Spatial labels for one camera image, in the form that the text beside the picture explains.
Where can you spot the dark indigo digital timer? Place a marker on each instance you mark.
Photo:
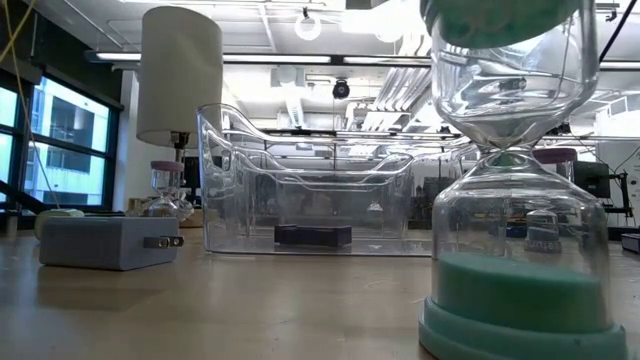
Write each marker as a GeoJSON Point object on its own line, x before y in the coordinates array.
{"type": "Point", "coordinates": [312, 236]}

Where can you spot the lilac capped sand timer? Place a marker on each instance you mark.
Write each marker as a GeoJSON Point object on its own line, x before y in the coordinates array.
{"type": "Point", "coordinates": [555, 155]}
{"type": "Point", "coordinates": [167, 165]}

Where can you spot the light blue wall charger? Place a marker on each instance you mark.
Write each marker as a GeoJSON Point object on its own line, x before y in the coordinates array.
{"type": "Point", "coordinates": [105, 245]}

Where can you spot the teal capped sand timer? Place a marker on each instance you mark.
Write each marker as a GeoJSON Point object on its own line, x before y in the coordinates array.
{"type": "Point", "coordinates": [520, 295]}

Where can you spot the green white wall charger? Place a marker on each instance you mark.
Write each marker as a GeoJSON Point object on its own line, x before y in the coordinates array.
{"type": "Point", "coordinates": [60, 213]}

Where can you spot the clear plastic bin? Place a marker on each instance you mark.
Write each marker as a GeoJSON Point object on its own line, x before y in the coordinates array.
{"type": "Point", "coordinates": [330, 200]}
{"type": "Point", "coordinates": [215, 200]}
{"type": "Point", "coordinates": [265, 200]}

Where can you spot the black monitor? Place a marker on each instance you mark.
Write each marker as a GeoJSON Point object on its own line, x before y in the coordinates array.
{"type": "Point", "coordinates": [592, 179]}
{"type": "Point", "coordinates": [191, 172]}

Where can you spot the long ceiling light strip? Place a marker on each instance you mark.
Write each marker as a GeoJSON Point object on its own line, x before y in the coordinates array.
{"type": "Point", "coordinates": [200, 57]}
{"type": "Point", "coordinates": [385, 60]}

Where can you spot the bright ceiling light panel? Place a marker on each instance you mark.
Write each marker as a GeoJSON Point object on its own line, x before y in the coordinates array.
{"type": "Point", "coordinates": [380, 22]}

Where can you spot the white shade table lamp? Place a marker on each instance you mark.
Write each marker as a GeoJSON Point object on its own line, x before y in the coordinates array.
{"type": "Point", "coordinates": [180, 75]}

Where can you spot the dark framed window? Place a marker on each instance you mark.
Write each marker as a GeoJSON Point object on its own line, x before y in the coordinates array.
{"type": "Point", "coordinates": [70, 130]}

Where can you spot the black slanted strut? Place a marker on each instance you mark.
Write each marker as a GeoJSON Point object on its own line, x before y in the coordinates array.
{"type": "Point", "coordinates": [17, 197]}

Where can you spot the white board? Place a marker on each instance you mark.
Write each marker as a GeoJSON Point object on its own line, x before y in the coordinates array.
{"type": "Point", "coordinates": [631, 170]}

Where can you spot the black dome camera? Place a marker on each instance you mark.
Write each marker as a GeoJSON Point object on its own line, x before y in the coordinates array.
{"type": "Point", "coordinates": [341, 90]}

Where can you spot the black aluminium table frame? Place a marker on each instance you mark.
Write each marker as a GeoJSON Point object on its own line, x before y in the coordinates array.
{"type": "Point", "coordinates": [27, 223]}

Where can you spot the dark purple wall charger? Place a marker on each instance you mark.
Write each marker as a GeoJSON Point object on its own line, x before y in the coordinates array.
{"type": "Point", "coordinates": [632, 243]}

